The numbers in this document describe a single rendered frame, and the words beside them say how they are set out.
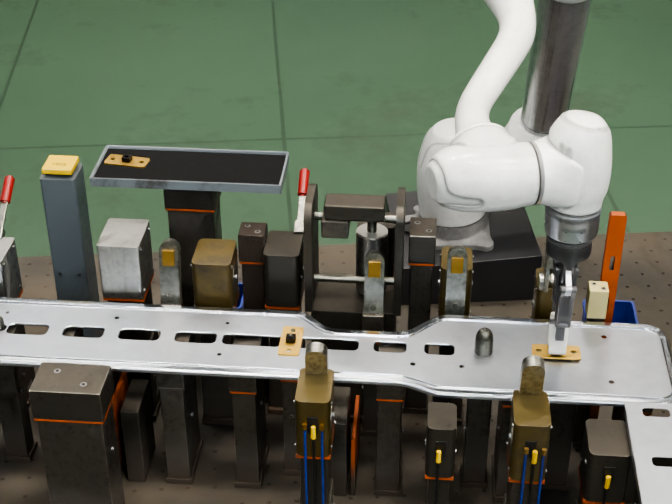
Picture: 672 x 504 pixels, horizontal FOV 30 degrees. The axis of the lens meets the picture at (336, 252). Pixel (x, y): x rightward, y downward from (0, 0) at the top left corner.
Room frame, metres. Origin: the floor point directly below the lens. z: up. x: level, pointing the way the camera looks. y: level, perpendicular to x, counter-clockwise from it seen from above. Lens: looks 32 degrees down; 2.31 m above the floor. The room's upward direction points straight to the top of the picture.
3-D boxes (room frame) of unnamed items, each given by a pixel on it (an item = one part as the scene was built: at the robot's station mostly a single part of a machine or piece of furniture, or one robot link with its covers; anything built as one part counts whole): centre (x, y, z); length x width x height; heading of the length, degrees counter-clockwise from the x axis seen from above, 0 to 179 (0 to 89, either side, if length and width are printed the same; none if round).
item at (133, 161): (2.15, 0.41, 1.17); 0.08 x 0.04 x 0.01; 77
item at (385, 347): (1.76, -0.10, 0.84); 0.12 x 0.05 x 0.29; 175
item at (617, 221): (1.88, -0.50, 0.95); 0.03 x 0.01 x 0.50; 85
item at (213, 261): (1.96, 0.23, 0.89); 0.12 x 0.08 x 0.38; 175
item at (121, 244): (1.98, 0.39, 0.90); 0.13 x 0.08 x 0.41; 175
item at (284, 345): (1.78, 0.08, 1.01); 0.08 x 0.04 x 0.01; 175
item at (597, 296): (1.86, -0.47, 0.88); 0.04 x 0.04 x 0.37; 85
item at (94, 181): (2.13, 0.28, 1.16); 0.37 x 0.14 x 0.02; 85
